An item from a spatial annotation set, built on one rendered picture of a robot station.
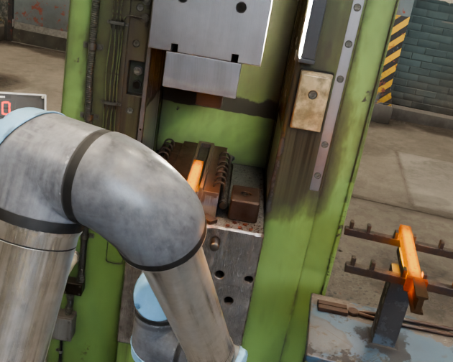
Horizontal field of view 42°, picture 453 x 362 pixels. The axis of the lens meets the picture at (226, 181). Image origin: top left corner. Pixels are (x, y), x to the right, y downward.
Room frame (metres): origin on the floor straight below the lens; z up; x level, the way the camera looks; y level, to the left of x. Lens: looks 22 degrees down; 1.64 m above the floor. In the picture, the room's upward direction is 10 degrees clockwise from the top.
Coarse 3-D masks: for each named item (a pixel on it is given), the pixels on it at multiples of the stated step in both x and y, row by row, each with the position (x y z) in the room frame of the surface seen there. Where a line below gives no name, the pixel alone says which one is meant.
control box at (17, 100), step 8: (0, 96) 1.45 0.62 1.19; (8, 96) 1.46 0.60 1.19; (16, 96) 1.47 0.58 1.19; (24, 96) 1.48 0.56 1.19; (32, 96) 1.49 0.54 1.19; (40, 96) 1.49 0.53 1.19; (0, 104) 1.44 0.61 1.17; (8, 104) 1.45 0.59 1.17; (16, 104) 1.46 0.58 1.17; (24, 104) 1.47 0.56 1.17; (32, 104) 1.48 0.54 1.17; (40, 104) 1.49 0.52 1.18; (0, 112) 1.43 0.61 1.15; (8, 112) 1.44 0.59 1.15
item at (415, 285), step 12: (408, 228) 1.46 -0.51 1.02; (408, 240) 1.38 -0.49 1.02; (408, 252) 1.31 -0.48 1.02; (408, 264) 1.24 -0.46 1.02; (408, 276) 1.17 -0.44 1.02; (420, 276) 1.19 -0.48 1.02; (408, 288) 1.16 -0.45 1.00; (420, 288) 1.12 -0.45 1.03; (408, 300) 1.13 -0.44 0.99; (420, 300) 1.08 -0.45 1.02; (420, 312) 1.08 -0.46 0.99
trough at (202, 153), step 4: (204, 144) 1.93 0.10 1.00; (208, 144) 1.93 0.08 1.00; (200, 148) 1.88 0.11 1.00; (204, 148) 1.92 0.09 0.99; (208, 148) 1.93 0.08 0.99; (200, 152) 1.87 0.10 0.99; (204, 152) 1.88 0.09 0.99; (208, 152) 1.88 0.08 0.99; (200, 156) 1.83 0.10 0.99; (204, 156) 1.84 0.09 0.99; (200, 160) 1.79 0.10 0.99; (204, 160) 1.80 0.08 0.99; (204, 164) 1.76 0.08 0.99; (204, 168) 1.72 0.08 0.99; (200, 176) 1.65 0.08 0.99; (200, 180) 1.62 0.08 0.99; (200, 184) 1.59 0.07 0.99; (196, 188) 1.55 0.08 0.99
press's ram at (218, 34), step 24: (168, 0) 1.53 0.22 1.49; (192, 0) 1.53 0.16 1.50; (216, 0) 1.53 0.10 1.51; (240, 0) 1.53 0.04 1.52; (264, 0) 1.53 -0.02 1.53; (168, 24) 1.53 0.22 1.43; (192, 24) 1.53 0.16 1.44; (216, 24) 1.53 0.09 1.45; (240, 24) 1.53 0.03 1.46; (264, 24) 1.53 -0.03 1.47; (168, 48) 1.53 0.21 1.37; (192, 48) 1.53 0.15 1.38; (216, 48) 1.53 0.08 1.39; (240, 48) 1.53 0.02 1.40
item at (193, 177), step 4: (196, 160) 1.61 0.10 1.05; (196, 164) 1.58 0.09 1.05; (200, 164) 1.58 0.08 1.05; (192, 168) 1.54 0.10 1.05; (196, 168) 1.55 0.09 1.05; (200, 168) 1.55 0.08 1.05; (192, 172) 1.50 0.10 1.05; (196, 172) 1.51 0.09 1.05; (200, 172) 1.52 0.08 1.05; (188, 176) 1.47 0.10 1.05; (192, 176) 1.48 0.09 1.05; (196, 176) 1.48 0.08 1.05; (188, 180) 1.44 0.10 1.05; (192, 180) 1.44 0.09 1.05; (196, 180) 1.45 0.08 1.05; (192, 184) 1.42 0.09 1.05; (196, 184) 1.42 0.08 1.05
